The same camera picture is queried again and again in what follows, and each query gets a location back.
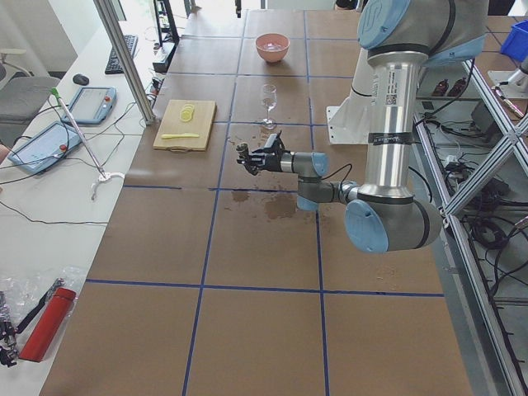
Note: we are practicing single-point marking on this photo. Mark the red cylinder bottle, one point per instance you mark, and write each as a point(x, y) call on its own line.
point(43, 334)

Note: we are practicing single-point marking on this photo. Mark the pink bowl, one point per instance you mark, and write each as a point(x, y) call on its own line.
point(272, 56)

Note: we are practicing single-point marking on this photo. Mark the clear wine glass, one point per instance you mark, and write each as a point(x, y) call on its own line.
point(268, 101)

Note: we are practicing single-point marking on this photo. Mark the clear plastic bag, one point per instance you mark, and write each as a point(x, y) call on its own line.
point(24, 296)

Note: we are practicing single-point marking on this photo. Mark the aluminium frame post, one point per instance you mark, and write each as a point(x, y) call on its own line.
point(111, 23)

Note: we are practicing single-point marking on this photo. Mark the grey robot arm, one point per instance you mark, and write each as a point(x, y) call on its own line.
point(400, 38)

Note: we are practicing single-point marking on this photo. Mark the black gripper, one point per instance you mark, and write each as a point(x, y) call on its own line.
point(273, 162)

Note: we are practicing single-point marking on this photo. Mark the black computer mouse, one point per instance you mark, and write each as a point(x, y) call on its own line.
point(81, 79)

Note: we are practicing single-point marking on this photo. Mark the blue teach pendant far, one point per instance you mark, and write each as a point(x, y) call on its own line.
point(92, 105)

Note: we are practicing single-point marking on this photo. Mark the aluminium lattice frame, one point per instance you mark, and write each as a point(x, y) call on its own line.
point(473, 145)

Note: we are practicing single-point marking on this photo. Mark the grey office chair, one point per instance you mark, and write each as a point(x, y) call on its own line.
point(21, 98)

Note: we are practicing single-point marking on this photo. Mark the blue teach pendant near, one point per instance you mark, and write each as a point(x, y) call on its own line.
point(45, 149)

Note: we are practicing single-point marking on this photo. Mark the white rod tool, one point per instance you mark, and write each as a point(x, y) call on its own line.
point(104, 176)

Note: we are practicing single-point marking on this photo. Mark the bamboo cutting board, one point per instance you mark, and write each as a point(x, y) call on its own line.
point(201, 123)

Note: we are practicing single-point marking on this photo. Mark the yellow plastic knife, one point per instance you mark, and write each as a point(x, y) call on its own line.
point(180, 136)

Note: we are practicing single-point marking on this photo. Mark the steel cocktail jigger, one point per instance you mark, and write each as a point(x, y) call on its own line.
point(243, 153)

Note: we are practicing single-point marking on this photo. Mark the blue plastic bin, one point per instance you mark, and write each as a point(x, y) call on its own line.
point(516, 43)

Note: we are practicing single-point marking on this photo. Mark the blue teach pendant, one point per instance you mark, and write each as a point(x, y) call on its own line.
point(45, 149)
point(92, 105)

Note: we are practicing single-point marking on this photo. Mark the pile of ice cubes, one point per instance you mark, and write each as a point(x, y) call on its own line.
point(272, 46)

